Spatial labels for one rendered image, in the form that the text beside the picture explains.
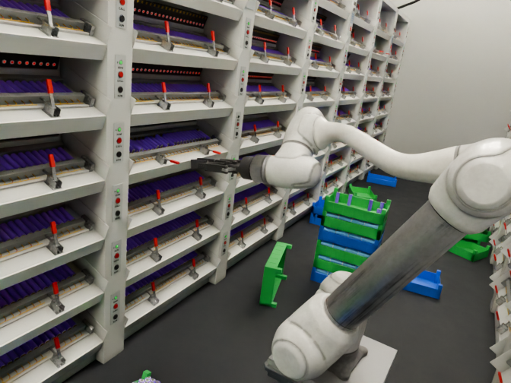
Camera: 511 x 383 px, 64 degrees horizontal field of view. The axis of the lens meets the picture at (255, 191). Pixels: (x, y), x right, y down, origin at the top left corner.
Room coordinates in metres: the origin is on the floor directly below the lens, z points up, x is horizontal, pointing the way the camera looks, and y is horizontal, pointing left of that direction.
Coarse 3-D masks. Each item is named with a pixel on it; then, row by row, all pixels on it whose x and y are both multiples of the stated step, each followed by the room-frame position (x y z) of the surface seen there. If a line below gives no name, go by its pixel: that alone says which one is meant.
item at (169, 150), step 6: (216, 138) 1.82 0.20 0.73; (180, 144) 1.60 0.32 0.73; (186, 144) 1.62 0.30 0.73; (192, 144) 1.65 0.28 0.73; (198, 144) 1.68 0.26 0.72; (210, 144) 1.76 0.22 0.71; (216, 144) 1.79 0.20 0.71; (150, 150) 1.44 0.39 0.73; (156, 150) 1.46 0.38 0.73; (162, 150) 1.48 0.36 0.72; (168, 150) 1.51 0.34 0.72; (174, 150) 1.55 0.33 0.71; (180, 150) 1.58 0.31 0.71; (132, 156) 1.35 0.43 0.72; (138, 156) 1.37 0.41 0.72; (144, 156) 1.40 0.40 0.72; (150, 156) 1.43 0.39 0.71; (168, 156) 1.49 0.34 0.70; (138, 162) 1.36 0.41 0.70
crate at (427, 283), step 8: (424, 272) 2.16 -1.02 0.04; (432, 272) 2.15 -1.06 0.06; (440, 272) 2.12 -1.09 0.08; (416, 280) 2.12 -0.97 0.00; (424, 280) 2.14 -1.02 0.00; (432, 280) 2.14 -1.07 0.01; (408, 288) 2.00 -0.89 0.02; (416, 288) 1.99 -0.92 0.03; (424, 288) 1.98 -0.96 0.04; (432, 288) 1.96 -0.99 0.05; (440, 288) 1.95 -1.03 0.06; (432, 296) 1.96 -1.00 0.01
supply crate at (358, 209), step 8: (336, 192) 2.15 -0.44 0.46; (328, 200) 1.98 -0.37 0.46; (344, 200) 2.14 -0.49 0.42; (352, 200) 2.13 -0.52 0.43; (360, 200) 2.11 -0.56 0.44; (368, 200) 2.09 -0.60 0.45; (328, 208) 1.97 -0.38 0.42; (336, 208) 1.96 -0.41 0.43; (344, 208) 1.94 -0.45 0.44; (352, 208) 1.93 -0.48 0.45; (360, 208) 2.08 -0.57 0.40; (376, 208) 2.08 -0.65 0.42; (384, 208) 2.06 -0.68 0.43; (352, 216) 1.93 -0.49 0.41; (360, 216) 1.91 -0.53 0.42; (368, 216) 1.90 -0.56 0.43; (376, 216) 1.89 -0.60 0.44; (384, 216) 1.87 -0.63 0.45
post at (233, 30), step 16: (208, 16) 1.89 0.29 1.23; (224, 32) 1.85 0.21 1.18; (240, 32) 1.82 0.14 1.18; (240, 64) 1.83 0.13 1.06; (224, 80) 1.84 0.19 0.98; (240, 96) 1.86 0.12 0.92; (224, 128) 1.83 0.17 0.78; (240, 128) 1.89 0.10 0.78; (224, 176) 1.82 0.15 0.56; (224, 192) 1.81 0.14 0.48; (208, 208) 1.85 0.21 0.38; (224, 208) 1.83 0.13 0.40; (224, 224) 1.84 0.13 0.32; (224, 256) 1.87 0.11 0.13; (224, 272) 1.89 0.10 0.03
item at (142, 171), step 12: (204, 132) 1.87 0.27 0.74; (216, 132) 1.84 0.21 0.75; (228, 144) 1.81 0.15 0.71; (180, 156) 1.56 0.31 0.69; (192, 156) 1.60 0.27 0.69; (204, 156) 1.65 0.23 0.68; (216, 156) 1.73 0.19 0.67; (132, 168) 1.32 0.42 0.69; (144, 168) 1.35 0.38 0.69; (156, 168) 1.39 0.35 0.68; (168, 168) 1.45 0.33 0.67; (180, 168) 1.53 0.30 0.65; (132, 180) 1.30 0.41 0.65
